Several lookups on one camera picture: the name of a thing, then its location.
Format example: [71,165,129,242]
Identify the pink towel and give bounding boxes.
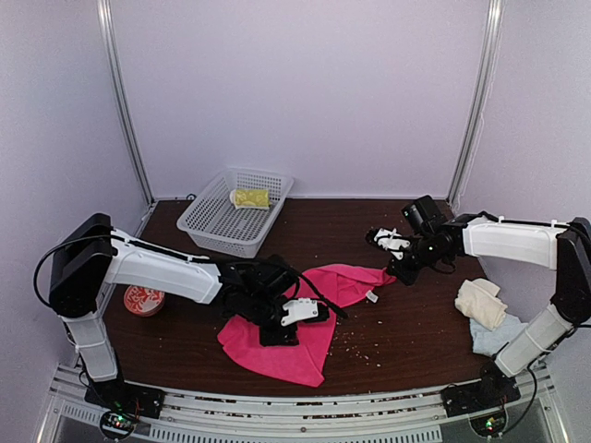
[217,264,396,388]

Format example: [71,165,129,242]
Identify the green and white patterned towel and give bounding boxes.
[229,188,271,210]

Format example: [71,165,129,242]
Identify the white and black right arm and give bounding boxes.
[369,196,590,408]

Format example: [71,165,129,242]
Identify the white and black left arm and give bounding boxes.
[39,213,343,410]

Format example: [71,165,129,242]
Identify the cream towel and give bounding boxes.
[454,278,508,330]

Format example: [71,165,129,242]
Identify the white perforated plastic basket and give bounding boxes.
[176,168,294,258]

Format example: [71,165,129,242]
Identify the light blue towel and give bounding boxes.
[470,314,528,357]

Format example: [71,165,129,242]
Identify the red patterned bowl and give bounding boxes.
[123,285,165,317]

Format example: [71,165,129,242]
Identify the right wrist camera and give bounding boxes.
[366,228,411,254]

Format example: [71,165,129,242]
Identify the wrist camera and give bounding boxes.
[366,228,411,254]
[281,298,330,327]

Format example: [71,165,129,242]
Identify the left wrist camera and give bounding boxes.
[281,298,330,327]

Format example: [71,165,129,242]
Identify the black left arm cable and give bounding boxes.
[34,234,350,319]

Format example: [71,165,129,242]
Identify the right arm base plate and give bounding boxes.
[440,380,521,417]

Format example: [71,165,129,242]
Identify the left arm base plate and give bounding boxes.
[84,380,165,419]

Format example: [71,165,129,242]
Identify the right aluminium corner post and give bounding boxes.
[447,0,505,210]

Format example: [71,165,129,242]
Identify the aluminium corner post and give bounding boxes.
[96,0,155,206]
[447,0,505,210]

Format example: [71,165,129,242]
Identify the left aluminium corner post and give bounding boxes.
[96,0,155,206]

